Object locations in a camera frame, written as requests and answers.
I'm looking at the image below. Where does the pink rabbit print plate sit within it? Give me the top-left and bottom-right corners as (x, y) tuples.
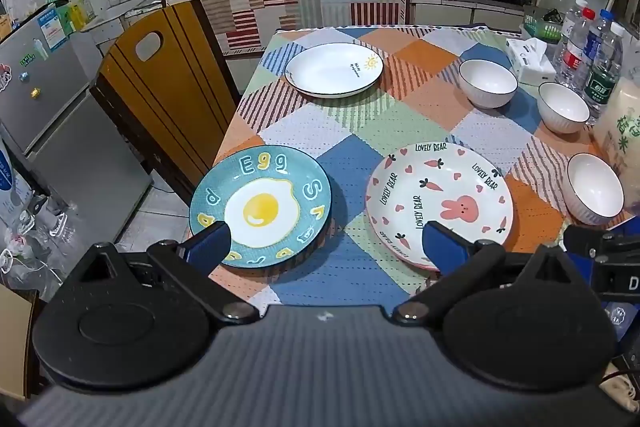
(365, 142), (515, 272)

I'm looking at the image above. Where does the brown wooden chair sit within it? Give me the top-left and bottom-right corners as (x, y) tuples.
(90, 0), (241, 202)

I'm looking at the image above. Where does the silver refrigerator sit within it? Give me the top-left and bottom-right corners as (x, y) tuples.
(0, 4), (153, 253)

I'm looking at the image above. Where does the patchwork counter cloth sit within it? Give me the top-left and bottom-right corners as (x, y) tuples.
(167, 0), (408, 58)

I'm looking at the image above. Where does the blue fried egg plate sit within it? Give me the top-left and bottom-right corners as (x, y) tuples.
(189, 146), (332, 270)

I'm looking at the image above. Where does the clear white cap water bottle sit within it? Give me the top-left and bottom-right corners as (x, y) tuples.
(560, 0), (588, 52)

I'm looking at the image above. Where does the white ribbed bowl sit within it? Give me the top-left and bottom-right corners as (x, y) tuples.
(458, 59), (519, 110)
(566, 153), (625, 226)
(537, 82), (591, 135)

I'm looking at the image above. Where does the clear plastic bag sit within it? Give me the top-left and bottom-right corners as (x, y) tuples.
(0, 192), (73, 300)

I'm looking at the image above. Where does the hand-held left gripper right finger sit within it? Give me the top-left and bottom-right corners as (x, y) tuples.
(392, 222), (594, 326)

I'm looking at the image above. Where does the blue label water bottle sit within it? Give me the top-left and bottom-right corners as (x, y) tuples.
(584, 9), (615, 72)

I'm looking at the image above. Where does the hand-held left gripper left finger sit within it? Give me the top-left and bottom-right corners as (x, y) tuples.
(64, 221), (261, 325)

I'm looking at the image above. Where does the white tissue pack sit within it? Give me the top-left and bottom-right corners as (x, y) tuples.
(505, 37), (557, 84)

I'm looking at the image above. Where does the patchwork tablecloth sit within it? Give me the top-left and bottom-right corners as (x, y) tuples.
(207, 24), (640, 308)

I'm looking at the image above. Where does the green label water bottle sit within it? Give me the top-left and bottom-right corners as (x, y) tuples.
(584, 23), (625, 126)

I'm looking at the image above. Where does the clear rice bag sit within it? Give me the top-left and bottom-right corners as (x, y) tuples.
(592, 77), (640, 228)

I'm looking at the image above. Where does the green plastic basket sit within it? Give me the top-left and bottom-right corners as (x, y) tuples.
(522, 7), (568, 42)

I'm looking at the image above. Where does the red label water bottle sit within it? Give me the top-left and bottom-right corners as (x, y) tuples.
(554, 8), (598, 88)

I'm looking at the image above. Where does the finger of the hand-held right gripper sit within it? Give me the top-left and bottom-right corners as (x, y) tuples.
(564, 224), (640, 258)

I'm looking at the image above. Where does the white plate with black rim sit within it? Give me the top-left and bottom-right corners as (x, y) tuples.
(284, 43), (385, 98)

